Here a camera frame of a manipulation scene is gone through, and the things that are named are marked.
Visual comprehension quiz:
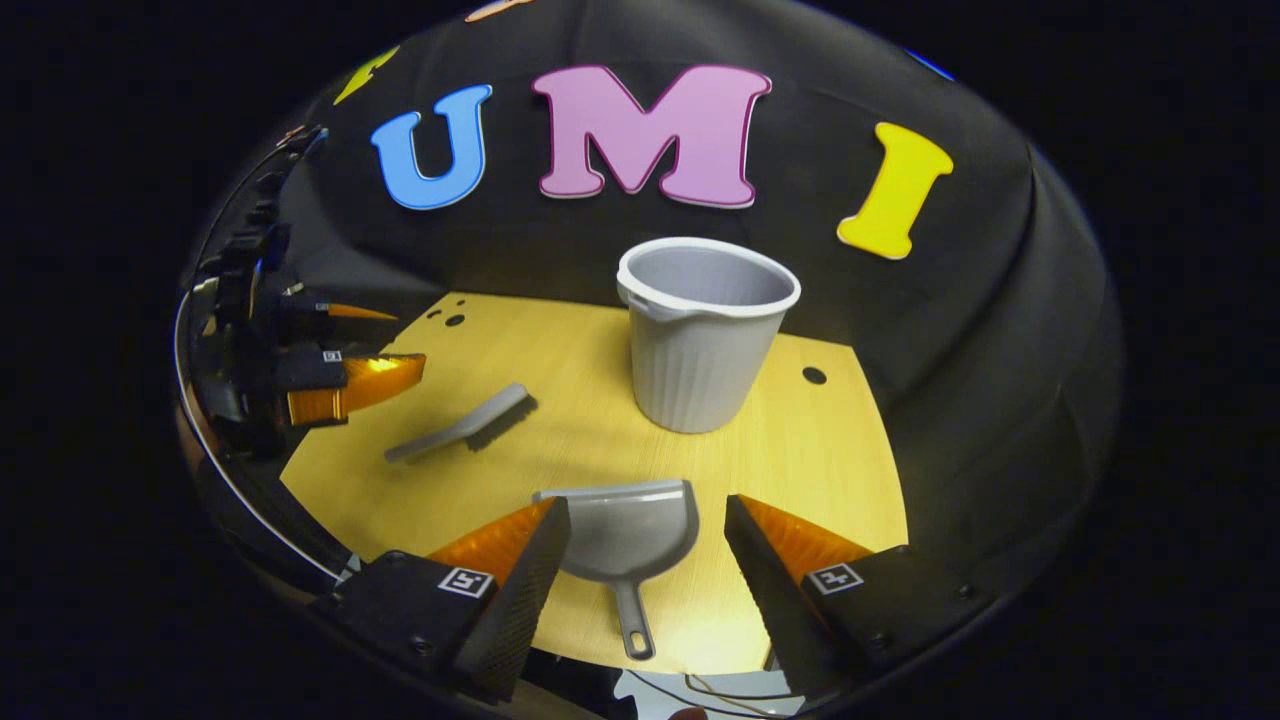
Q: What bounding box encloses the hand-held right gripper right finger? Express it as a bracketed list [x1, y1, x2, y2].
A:
[724, 493, 1001, 701]

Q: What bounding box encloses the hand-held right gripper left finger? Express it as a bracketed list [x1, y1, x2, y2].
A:
[315, 495, 572, 701]

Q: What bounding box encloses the small grey broom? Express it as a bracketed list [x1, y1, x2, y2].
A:
[384, 383, 539, 466]

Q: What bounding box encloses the grey plastic dustpan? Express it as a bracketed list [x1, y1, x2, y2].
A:
[532, 479, 700, 662]

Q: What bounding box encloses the white ribbed garbage bin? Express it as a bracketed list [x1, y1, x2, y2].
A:
[616, 237, 802, 435]

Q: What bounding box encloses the black backdrop cloth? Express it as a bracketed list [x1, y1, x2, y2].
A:
[200, 0, 1126, 621]

